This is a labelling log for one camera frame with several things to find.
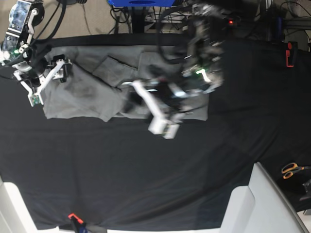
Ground white chair part left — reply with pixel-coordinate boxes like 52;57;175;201
0;181;38;233

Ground orange handled scissors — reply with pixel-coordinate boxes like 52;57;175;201
281;163;311;180

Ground grey T-shirt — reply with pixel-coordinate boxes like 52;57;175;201
42;45;209;122

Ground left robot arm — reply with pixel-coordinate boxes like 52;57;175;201
139;3;224;121

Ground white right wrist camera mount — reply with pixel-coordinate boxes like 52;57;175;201
13;60;65;107

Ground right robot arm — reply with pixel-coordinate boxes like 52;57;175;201
0;0;147;121

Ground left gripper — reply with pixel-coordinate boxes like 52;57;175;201
122;65;209;117

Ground black metal stand post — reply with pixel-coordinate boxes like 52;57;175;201
130;7;148;33

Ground blue plastic box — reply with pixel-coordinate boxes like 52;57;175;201
108;0;175;7

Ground red black clamp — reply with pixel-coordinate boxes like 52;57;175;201
285;41;298;68

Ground black object right edge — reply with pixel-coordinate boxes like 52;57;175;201
300;180;311;201

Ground black table cloth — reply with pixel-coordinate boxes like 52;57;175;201
0;40;311;231

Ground red clamp front edge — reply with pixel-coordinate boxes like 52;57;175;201
68;213;84;224

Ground white chair back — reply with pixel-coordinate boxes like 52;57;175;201
220;162;308;233

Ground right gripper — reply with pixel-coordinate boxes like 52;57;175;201
13;54;72;85

